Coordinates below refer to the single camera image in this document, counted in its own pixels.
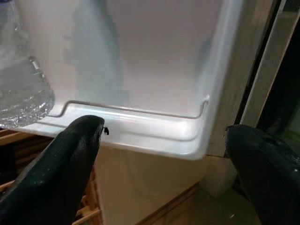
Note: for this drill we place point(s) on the thin metal shelf rail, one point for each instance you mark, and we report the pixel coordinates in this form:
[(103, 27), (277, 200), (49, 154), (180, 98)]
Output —
[(140, 110)]

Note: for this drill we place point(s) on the clear plastic water bottle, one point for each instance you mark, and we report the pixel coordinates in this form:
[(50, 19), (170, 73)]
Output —
[(18, 98)]

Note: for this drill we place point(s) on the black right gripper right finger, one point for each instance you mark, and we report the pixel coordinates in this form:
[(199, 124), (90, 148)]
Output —
[(269, 178)]

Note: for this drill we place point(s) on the dark grey fridge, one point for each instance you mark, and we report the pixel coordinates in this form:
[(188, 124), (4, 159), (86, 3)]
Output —
[(152, 58)]

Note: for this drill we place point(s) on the wooden slatted rack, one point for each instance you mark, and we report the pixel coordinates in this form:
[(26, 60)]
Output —
[(14, 140)]

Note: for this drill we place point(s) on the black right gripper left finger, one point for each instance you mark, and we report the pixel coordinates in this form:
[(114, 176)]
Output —
[(54, 173)]

